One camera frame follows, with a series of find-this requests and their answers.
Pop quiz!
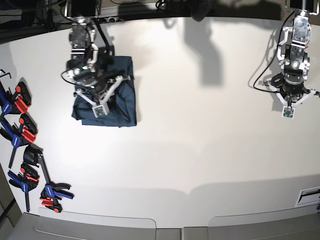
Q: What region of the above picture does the grey chair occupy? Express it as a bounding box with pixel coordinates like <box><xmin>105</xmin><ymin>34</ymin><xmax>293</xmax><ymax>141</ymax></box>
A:
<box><xmin>181</xmin><ymin>205</ymin><xmax>320</xmax><ymax>240</ymax></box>
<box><xmin>8</xmin><ymin>213</ymin><xmax>181</xmax><ymax>240</ymax></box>

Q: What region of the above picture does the grey chair back right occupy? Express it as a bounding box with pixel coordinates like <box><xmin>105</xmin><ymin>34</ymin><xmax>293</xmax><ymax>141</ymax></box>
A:
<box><xmin>181</xmin><ymin>205</ymin><xmax>320</xmax><ymax>240</ymax></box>

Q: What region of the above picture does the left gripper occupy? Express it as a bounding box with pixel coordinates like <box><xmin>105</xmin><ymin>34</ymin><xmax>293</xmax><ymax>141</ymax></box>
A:
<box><xmin>263</xmin><ymin>73</ymin><xmax>320</xmax><ymax>107</ymax></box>

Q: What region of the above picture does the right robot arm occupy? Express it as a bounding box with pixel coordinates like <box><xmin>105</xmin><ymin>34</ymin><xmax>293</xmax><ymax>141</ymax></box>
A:
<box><xmin>61</xmin><ymin>0</ymin><xmax>126</xmax><ymax>107</ymax></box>

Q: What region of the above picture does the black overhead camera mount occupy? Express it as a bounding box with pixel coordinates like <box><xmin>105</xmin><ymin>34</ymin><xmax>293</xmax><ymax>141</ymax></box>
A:
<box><xmin>188</xmin><ymin>0</ymin><xmax>225</xmax><ymax>22</ymax></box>

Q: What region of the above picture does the dark blue T-shirt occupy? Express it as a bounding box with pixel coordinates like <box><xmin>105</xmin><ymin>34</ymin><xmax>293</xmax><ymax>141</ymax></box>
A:
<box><xmin>71</xmin><ymin>56</ymin><xmax>137</xmax><ymax>128</ymax></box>

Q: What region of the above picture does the top blue red bar clamp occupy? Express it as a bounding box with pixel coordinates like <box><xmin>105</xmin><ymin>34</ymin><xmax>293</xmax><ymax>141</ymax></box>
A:
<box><xmin>0</xmin><ymin>81</ymin><xmax>32</xmax><ymax>121</ymax></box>

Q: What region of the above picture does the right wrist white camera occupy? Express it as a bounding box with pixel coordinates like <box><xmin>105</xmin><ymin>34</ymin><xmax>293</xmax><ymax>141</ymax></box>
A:
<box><xmin>92</xmin><ymin>105</ymin><xmax>110</xmax><ymax>118</ymax></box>

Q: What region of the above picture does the grey chair back left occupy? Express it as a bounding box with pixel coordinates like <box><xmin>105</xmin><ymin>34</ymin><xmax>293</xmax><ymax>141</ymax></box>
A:
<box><xmin>8</xmin><ymin>213</ymin><xmax>181</xmax><ymax>240</ymax></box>

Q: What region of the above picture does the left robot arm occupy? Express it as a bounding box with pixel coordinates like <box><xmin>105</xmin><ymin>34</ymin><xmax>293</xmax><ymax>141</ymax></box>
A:
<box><xmin>263</xmin><ymin>0</ymin><xmax>320</xmax><ymax>110</ymax></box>

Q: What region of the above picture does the bottom blue red bar clamp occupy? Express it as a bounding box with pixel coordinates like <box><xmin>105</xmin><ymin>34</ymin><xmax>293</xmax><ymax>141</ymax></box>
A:
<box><xmin>38</xmin><ymin>153</ymin><xmax>75</xmax><ymax>213</ymax></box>

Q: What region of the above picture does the metal hex key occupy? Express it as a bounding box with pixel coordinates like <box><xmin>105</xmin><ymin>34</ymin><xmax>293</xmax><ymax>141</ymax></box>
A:
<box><xmin>0</xmin><ymin>69</ymin><xmax>12</xmax><ymax>79</ymax></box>

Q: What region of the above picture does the wrist white camera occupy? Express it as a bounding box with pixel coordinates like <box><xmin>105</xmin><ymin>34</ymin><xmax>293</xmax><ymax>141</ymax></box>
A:
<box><xmin>92</xmin><ymin>105</ymin><xmax>110</xmax><ymax>118</ymax></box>
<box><xmin>282</xmin><ymin>105</ymin><xmax>296</xmax><ymax>119</ymax></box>

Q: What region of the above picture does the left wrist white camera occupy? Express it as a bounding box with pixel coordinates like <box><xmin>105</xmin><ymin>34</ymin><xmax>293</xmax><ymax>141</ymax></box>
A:
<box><xmin>282</xmin><ymin>105</ymin><xmax>296</xmax><ymax>119</ymax></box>

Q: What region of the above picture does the blue red bar clamp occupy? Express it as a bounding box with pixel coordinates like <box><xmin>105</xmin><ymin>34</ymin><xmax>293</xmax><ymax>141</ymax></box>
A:
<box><xmin>38</xmin><ymin>153</ymin><xmax>75</xmax><ymax>213</ymax></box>
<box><xmin>7</xmin><ymin>162</ymin><xmax>40</xmax><ymax>213</ymax></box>
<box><xmin>0</xmin><ymin>113</ymin><xmax>38</xmax><ymax>169</ymax></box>
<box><xmin>0</xmin><ymin>81</ymin><xmax>32</xmax><ymax>121</ymax></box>

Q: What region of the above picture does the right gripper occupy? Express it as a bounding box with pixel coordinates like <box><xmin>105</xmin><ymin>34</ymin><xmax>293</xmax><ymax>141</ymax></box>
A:
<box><xmin>74</xmin><ymin>75</ymin><xmax>125</xmax><ymax>107</ymax></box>

